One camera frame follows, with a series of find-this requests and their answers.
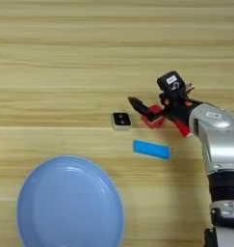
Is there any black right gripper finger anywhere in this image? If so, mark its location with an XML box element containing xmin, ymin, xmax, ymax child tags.
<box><xmin>127</xmin><ymin>96</ymin><xmax>163</xmax><ymax>118</ymax></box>

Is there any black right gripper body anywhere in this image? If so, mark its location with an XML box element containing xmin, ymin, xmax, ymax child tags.
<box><xmin>159</xmin><ymin>83</ymin><xmax>203</xmax><ymax>126</ymax></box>

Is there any red cube block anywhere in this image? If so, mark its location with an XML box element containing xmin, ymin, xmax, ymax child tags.
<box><xmin>140</xmin><ymin>103</ymin><xmax>167</xmax><ymax>130</ymax></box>

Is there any blue rectangular bar block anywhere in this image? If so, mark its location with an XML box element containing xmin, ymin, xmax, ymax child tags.
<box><xmin>132</xmin><ymin>139</ymin><xmax>171</xmax><ymax>161</ymax></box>

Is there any black box with white label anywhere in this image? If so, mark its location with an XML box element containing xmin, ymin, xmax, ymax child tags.
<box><xmin>156</xmin><ymin>70</ymin><xmax>187</xmax><ymax>96</ymax></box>

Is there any blue round plate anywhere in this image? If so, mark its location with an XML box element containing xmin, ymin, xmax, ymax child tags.
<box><xmin>15</xmin><ymin>154</ymin><xmax>126</xmax><ymax>247</ymax></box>

